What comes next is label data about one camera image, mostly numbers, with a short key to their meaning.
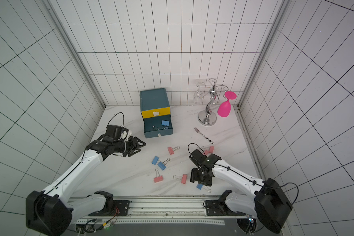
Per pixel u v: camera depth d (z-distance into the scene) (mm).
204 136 1008
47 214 382
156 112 899
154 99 948
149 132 884
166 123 974
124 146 670
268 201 397
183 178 830
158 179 833
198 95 881
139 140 755
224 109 947
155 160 899
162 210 729
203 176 670
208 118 1101
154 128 970
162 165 866
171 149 945
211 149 947
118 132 646
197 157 651
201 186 794
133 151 700
